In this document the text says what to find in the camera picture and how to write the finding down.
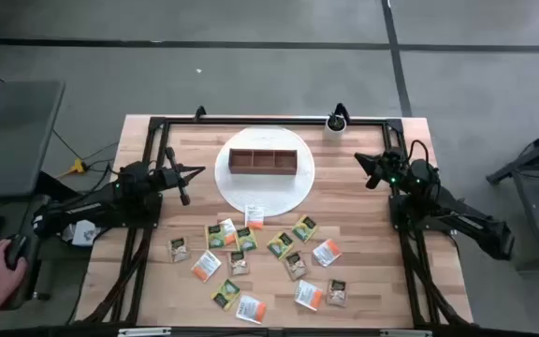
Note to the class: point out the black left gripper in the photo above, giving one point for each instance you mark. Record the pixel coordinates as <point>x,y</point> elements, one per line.
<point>170,178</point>

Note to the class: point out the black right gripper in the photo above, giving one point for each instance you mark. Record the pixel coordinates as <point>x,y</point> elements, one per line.
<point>391,168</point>

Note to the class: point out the green yellow tea bag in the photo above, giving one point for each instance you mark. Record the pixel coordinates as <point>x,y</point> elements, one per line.
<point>214,238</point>
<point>304,229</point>
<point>246,239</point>
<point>225,295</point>
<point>280,245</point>

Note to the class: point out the beige tea bag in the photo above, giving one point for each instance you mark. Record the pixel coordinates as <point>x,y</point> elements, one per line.
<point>239,264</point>
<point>337,293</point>
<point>179,250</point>

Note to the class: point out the silver foil snack packet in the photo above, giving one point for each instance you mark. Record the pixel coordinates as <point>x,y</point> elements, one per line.
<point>296,266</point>

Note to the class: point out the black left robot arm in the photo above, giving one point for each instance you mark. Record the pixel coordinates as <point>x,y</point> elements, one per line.
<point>82,209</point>

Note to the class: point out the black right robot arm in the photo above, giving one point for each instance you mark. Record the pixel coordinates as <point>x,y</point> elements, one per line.
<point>466,222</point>

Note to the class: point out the small plant in white pot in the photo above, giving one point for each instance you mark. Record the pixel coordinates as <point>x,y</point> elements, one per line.
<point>334,133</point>

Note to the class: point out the wooden three-compartment box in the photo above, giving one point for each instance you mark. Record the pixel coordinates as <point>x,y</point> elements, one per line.
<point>241,161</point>

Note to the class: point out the black table clamp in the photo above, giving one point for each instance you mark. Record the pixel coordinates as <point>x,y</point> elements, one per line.
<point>199,112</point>
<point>343,110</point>

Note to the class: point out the white round plate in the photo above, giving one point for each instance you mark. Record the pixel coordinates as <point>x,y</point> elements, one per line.
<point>265,196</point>

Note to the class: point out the white printed box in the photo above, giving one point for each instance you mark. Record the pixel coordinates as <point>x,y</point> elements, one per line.
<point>84,233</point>

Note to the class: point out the grey metal cart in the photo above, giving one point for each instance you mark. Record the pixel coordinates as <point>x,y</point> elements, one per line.
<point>538,220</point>

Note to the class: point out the grey desk top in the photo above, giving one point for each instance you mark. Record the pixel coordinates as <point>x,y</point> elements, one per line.
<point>12,140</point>

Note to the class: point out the black computer mouse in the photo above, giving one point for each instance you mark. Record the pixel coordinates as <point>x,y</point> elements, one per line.
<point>17,245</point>

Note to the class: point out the person's hand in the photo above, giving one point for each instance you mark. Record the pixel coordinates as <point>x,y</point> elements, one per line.
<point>0,276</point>

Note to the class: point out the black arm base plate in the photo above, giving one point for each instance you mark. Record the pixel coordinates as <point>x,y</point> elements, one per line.
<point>398,215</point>
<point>150,215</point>

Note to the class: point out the silver metal bracket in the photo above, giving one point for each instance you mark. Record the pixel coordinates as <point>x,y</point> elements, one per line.
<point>405,333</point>
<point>143,332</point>

